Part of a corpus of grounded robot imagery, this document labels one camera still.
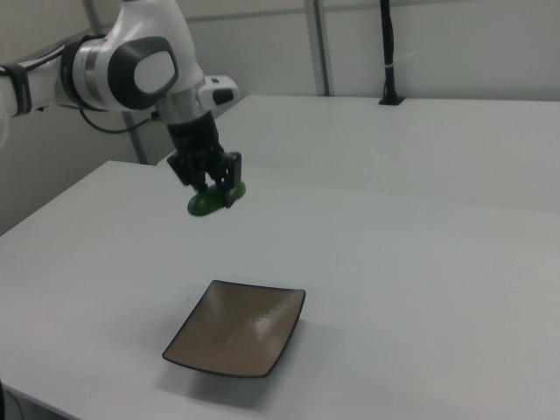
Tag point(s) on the black pole with base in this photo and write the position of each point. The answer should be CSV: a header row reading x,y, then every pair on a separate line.
x,y
389,44

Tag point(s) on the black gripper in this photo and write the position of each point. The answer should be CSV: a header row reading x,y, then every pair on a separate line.
x,y
194,140

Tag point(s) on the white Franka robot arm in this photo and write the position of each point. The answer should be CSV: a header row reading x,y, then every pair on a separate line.
x,y
144,26

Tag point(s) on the square brown ceramic plate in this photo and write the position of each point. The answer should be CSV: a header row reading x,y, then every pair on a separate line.
x,y
238,328

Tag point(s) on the green cucumber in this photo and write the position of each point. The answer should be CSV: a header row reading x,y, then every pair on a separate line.
x,y
205,205

